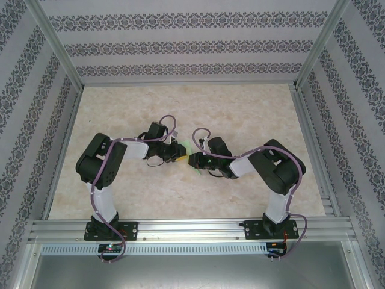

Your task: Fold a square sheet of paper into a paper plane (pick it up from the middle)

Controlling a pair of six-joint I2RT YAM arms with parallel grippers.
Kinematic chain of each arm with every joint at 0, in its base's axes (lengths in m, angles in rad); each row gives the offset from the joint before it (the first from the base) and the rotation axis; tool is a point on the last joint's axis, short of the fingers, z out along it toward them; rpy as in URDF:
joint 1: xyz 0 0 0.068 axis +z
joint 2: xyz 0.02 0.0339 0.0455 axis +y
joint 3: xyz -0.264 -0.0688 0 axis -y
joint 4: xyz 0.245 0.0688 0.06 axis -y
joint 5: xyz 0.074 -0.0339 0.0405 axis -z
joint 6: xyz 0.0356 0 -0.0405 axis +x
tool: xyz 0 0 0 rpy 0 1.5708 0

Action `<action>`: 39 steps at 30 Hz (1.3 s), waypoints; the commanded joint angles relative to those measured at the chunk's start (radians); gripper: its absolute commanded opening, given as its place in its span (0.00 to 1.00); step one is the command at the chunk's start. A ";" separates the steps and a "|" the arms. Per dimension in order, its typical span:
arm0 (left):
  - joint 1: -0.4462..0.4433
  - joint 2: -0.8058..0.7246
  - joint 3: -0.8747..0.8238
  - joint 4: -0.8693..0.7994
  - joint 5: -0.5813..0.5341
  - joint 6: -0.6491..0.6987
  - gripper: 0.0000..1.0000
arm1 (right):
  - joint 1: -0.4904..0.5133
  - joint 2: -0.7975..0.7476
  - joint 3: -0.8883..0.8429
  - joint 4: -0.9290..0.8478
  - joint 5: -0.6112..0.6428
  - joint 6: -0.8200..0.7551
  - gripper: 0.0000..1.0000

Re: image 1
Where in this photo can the light green paper sheet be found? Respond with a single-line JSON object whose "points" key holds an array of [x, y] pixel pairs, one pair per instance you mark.
{"points": [[187, 146]]}

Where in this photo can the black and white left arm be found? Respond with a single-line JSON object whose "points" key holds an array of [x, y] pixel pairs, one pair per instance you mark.
{"points": [[99, 162]]}

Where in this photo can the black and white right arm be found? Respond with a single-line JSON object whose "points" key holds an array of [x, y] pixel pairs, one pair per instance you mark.
{"points": [[270, 168]]}

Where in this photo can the right circuit board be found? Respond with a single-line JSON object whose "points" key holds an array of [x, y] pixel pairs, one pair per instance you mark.
{"points": [[276, 247]]}

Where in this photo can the circuit board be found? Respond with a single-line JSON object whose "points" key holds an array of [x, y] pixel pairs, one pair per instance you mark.
{"points": [[109, 247], [276, 247]]}

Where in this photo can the left circuit board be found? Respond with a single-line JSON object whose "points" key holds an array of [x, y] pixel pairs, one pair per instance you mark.
{"points": [[109, 247]]}

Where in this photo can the aluminium mounting rail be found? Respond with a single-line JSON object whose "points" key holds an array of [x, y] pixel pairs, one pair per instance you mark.
{"points": [[192, 230]]}

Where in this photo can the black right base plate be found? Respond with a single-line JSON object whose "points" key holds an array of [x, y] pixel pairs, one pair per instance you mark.
{"points": [[252, 230]]}

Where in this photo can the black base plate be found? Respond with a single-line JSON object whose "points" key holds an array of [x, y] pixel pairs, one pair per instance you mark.
{"points": [[252, 230], [132, 230]]}

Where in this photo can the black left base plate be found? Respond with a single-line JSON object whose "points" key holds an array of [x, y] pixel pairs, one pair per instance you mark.
{"points": [[132, 230]]}

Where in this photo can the aluminium right side rail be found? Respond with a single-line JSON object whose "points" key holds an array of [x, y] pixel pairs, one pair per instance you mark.
{"points": [[309, 144]]}

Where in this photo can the aluminium left side rail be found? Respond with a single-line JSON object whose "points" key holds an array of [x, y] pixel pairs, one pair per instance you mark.
{"points": [[66, 144]]}

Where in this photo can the aluminium left frame post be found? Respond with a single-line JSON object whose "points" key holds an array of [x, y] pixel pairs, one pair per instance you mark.
{"points": [[57, 45]]}

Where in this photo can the aluminium frame post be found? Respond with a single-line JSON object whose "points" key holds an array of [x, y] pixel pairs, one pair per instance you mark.
{"points": [[57, 45], [320, 45]]}

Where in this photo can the aluminium right frame post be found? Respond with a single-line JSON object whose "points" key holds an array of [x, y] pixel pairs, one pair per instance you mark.
{"points": [[320, 45]]}

